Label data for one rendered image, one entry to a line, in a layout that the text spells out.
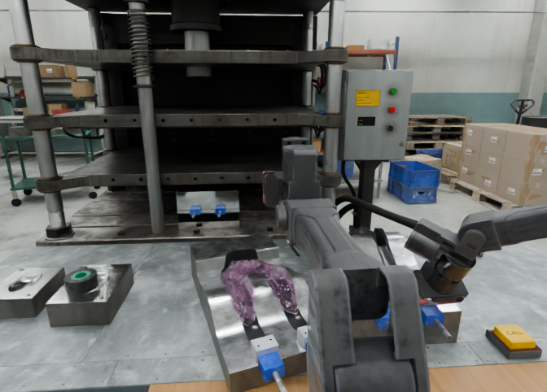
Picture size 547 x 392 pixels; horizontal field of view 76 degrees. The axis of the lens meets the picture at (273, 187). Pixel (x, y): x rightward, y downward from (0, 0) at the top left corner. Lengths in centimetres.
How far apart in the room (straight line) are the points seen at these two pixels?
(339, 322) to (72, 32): 818
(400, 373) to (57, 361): 81
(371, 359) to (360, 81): 139
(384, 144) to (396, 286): 138
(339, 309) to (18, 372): 82
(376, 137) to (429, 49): 648
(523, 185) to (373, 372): 441
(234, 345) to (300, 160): 46
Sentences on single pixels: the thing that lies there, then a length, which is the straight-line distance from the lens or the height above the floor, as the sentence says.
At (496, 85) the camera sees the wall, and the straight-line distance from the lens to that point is 873.
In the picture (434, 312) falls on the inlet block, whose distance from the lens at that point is 91.
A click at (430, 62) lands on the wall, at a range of 807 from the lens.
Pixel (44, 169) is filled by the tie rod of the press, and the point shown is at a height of 108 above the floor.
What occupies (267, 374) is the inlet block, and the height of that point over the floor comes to 86.
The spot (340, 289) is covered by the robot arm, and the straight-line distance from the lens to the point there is 31.
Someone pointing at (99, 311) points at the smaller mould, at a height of 84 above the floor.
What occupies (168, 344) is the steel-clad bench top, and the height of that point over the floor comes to 80.
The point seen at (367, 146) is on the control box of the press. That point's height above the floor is 114.
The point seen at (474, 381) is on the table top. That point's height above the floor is 80.
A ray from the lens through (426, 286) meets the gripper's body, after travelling 85.
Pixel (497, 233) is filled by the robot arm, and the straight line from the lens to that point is 74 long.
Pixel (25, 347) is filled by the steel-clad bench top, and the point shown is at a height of 80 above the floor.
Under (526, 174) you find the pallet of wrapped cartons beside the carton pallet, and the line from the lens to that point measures 465.
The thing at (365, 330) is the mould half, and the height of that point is 85.
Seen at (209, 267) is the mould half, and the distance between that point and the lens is 107.
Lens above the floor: 139
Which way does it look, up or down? 16 degrees down
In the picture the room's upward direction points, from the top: straight up
